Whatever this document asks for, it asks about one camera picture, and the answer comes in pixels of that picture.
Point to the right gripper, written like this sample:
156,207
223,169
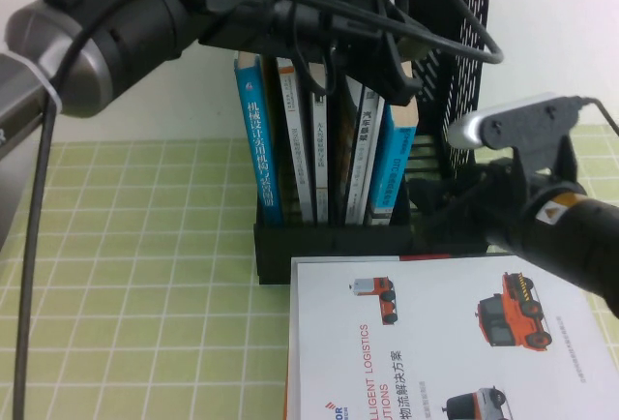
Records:
488,197

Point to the blue and grey DTC book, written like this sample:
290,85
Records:
396,163

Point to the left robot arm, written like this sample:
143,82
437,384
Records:
145,28

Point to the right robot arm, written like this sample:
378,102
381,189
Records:
580,246

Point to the dark cover car book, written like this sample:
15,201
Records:
362,149

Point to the black plastic book holder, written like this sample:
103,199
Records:
338,246

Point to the grey spine paperback book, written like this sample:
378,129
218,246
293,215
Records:
320,149

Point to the white spine book orange mark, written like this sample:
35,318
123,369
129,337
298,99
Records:
297,149

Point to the blue spine hardcover book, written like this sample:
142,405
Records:
258,149

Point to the white brochure with orange trucks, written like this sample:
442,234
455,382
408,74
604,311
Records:
435,342

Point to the green checkered tablecloth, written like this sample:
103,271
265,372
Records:
121,270

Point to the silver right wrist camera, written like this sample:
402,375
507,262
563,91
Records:
464,132

